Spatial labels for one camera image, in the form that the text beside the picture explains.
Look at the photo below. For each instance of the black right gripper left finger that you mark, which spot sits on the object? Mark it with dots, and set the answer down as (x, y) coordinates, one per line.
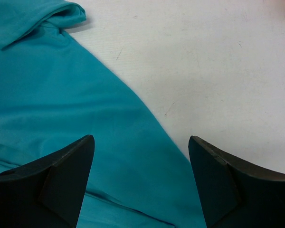
(47, 192)

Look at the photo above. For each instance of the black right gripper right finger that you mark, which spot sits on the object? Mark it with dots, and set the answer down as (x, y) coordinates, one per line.
(235, 193)

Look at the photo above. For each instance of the teal t shirt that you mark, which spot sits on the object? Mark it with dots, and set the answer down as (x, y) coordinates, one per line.
(53, 92)

